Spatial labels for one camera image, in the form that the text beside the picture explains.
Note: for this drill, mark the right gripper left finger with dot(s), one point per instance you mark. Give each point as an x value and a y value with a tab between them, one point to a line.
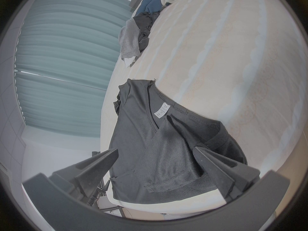
96	174

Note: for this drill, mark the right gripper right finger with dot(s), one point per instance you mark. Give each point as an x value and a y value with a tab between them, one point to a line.
223	174

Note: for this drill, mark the black T-shirt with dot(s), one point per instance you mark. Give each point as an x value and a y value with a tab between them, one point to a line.
144	141

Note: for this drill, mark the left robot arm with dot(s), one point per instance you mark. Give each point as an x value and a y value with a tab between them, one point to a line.
96	196

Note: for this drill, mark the bed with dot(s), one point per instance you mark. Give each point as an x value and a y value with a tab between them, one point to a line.
228	56

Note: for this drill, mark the pile of clothes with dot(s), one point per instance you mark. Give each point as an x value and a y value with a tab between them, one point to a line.
131	37

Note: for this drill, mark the blue-green curtain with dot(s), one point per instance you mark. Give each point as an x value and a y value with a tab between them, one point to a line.
60	105
72	32

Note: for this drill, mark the grey bedside table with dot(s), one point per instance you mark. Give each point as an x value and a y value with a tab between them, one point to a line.
134	2

